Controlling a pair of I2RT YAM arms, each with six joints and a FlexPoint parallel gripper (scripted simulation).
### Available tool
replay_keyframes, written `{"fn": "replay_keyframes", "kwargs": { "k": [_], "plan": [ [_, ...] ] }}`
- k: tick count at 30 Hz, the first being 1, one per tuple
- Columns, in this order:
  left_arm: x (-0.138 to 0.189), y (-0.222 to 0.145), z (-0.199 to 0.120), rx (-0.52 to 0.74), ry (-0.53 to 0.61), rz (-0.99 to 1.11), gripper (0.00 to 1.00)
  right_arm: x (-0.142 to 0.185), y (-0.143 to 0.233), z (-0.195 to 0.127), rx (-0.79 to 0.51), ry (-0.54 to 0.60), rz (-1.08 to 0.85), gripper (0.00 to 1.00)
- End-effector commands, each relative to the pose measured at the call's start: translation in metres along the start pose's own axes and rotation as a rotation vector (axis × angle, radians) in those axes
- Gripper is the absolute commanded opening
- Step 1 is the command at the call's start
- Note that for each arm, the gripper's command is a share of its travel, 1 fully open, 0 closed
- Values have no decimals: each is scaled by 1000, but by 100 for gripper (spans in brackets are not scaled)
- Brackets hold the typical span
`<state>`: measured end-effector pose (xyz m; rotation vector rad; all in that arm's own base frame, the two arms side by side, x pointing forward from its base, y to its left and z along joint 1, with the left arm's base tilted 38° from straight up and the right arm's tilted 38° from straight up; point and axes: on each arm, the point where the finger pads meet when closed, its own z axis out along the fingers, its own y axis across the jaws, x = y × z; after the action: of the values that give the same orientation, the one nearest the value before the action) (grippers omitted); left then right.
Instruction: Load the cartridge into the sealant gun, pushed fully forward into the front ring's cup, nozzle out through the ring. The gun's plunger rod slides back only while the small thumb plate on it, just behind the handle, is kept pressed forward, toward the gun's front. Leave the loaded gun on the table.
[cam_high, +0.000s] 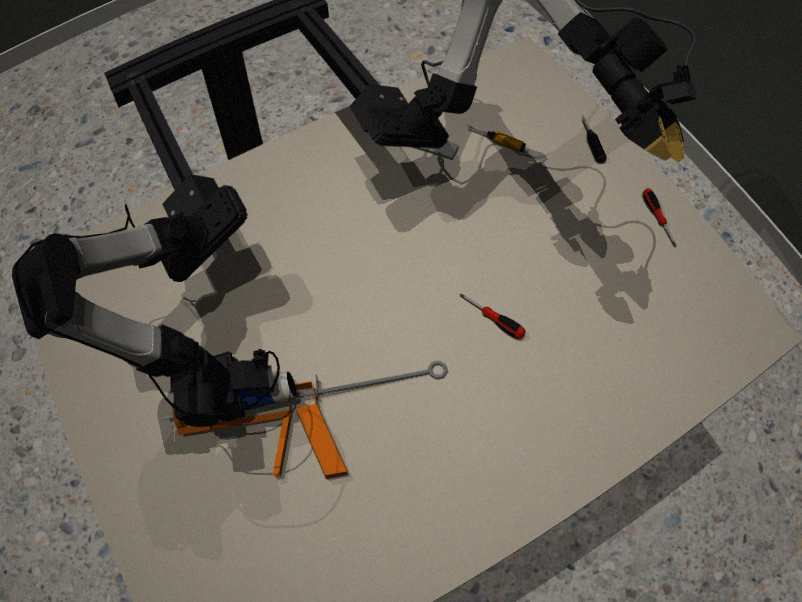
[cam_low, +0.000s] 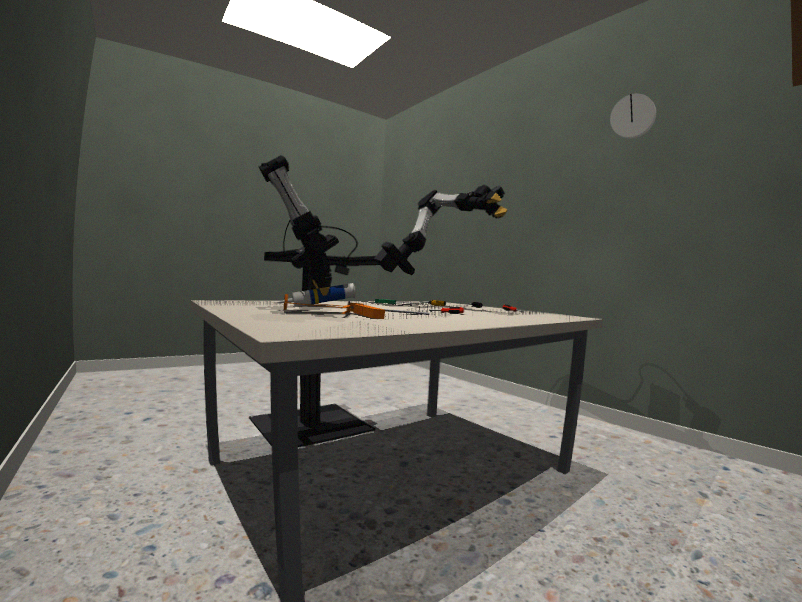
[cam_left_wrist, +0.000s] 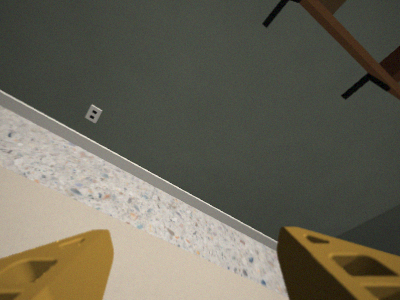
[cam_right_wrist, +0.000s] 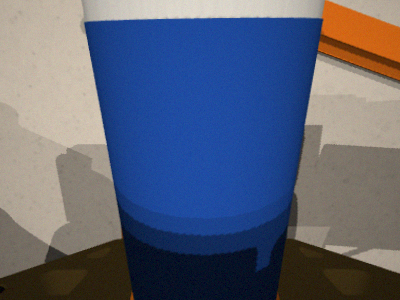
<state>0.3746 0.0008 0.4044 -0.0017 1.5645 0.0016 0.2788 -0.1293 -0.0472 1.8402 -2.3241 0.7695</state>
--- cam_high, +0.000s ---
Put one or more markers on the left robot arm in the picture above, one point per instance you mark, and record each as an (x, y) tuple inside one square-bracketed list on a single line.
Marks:
[(452, 89)]

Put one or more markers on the black-handled screwdriver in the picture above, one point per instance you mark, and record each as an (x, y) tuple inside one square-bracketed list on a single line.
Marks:
[(595, 144)]

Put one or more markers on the red and black screwdriver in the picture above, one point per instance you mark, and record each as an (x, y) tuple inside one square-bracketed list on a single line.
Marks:
[(506, 324), (652, 202)]

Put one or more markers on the orange-handled screwdriver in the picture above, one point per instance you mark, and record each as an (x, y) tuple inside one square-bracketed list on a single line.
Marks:
[(503, 139)]

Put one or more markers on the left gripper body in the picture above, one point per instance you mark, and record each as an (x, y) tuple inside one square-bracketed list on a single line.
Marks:
[(643, 127)]

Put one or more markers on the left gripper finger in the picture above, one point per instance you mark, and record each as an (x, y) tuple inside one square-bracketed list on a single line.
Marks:
[(676, 144), (660, 147)]

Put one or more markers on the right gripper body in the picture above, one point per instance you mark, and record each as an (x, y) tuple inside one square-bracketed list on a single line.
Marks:
[(226, 399)]

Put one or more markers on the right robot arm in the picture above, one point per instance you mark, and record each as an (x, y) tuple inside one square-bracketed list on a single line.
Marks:
[(160, 350)]

